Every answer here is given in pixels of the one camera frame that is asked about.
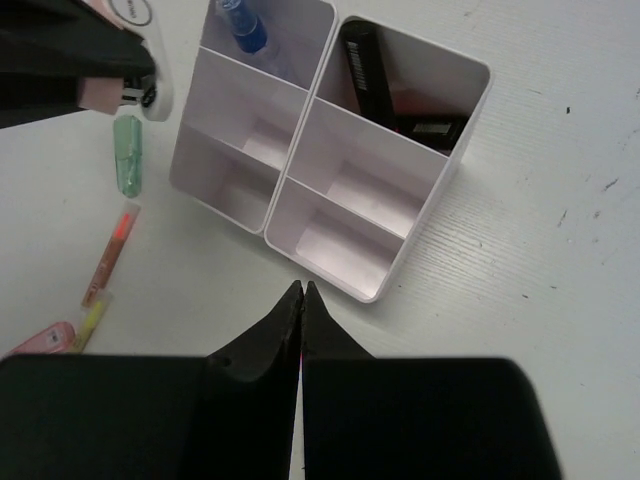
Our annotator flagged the yellow pen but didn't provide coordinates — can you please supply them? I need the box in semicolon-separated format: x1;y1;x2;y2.
66;291;113;354

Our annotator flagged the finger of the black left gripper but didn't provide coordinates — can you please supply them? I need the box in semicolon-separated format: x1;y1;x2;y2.
0;74;82;129
0;0;157;81

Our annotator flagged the white right organizer tray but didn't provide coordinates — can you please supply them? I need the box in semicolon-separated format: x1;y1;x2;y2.
264;15;493;303

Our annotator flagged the white left organizer tray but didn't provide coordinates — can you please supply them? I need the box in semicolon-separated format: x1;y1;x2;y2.
170;1;337;235

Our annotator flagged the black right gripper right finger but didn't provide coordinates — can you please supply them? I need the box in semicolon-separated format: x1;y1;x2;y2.
301;283;562;479

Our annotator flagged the pink mini stapler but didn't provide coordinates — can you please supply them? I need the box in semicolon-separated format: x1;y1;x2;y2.
78;0;174;122

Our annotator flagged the mint green correction tape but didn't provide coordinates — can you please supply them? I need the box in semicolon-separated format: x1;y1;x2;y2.
113;115;143;198

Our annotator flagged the orange pink pen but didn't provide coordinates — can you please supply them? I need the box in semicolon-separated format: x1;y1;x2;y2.
81;201;141;308

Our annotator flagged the white organizer tray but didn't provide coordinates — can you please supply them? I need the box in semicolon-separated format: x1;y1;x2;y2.
264;15;493;303
170;1;337;235

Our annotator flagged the pink highlighter pen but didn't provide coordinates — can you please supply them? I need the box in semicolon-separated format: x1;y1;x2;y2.
8;322;76;356

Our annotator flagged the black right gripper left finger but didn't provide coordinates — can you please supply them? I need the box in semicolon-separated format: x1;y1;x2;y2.
1;282;303;479

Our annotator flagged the black pink highlighter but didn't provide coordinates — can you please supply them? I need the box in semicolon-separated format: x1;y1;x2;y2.
340;20;397;131

